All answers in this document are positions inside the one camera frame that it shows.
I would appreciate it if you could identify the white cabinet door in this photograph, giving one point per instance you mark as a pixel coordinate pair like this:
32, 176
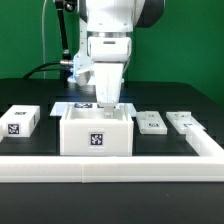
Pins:
150, 122
181, 120

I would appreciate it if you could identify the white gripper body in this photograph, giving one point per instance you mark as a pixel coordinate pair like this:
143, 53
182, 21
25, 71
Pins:
108, 56

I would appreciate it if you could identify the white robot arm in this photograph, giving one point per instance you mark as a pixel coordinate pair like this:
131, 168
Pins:
106, 27

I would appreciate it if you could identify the white marker sheet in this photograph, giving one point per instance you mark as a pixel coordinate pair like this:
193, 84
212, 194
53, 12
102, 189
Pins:
59, 107

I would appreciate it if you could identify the white cabinet body box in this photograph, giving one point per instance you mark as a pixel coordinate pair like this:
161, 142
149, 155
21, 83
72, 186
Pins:
86, 132

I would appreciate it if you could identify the white cabinet top block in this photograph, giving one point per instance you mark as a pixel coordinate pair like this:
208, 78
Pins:
20, 120

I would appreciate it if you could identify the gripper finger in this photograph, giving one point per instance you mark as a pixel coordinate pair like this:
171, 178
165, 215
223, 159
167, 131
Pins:
109, 112

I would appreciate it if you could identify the white L-shaped fence rail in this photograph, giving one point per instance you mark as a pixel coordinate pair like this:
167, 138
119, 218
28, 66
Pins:
206, 166

